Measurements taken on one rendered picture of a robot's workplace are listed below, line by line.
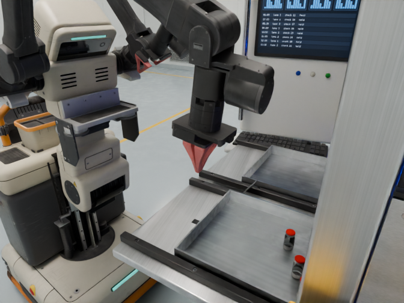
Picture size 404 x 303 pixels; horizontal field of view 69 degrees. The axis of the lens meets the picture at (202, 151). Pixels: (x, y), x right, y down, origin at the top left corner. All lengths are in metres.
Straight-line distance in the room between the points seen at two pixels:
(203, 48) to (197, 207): 0.49
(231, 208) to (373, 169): 0.53
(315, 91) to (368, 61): 1.09
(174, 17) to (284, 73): 0.97
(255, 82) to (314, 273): 0.27
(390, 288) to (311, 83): 1.07
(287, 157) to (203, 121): 0.65
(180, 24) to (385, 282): 0.41
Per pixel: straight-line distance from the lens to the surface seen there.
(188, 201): 0.83
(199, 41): 0.44
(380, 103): 0.31
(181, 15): 0.45
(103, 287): 1.47
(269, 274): 0.66
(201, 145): 0.50
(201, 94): 0.47
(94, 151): 1.17
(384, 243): 0.37
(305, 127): 1.44
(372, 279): 0.41
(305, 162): 1.09
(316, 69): 1.37
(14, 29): 0.84
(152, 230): 0.75
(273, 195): 0.85
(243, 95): 0.44
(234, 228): 0.75
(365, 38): 0.30
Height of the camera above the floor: 1.37
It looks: 26 degrees down
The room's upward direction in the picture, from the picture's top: straight up
